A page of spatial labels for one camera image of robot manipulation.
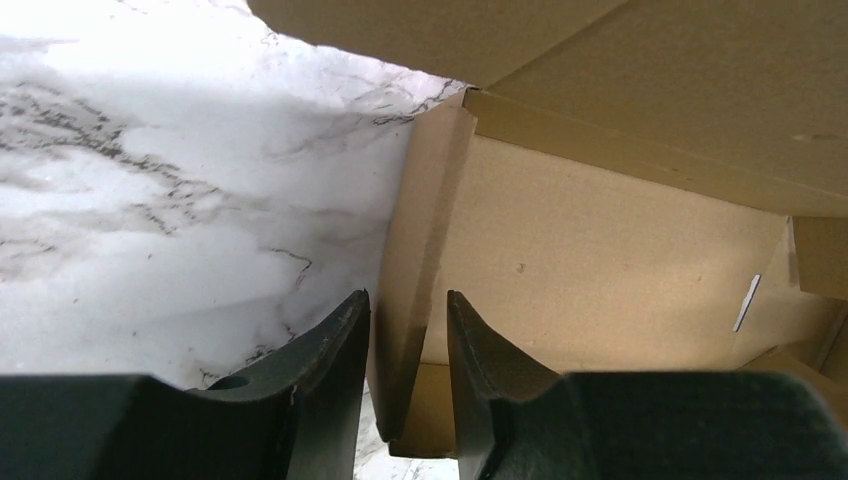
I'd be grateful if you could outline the brown cardboard box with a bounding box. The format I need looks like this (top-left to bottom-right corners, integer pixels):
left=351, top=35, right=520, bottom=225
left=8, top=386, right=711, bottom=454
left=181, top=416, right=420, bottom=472
left=250, top=1, right=847, bottom=458

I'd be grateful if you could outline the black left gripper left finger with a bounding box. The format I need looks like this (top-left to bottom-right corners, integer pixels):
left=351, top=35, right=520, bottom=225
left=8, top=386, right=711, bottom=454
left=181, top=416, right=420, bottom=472
left=1, top=290, right=370, bottom=479

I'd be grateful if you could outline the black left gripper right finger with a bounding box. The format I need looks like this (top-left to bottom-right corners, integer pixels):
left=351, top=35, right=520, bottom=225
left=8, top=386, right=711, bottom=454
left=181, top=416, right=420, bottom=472
left=447, top=291, right=847, bottom=479

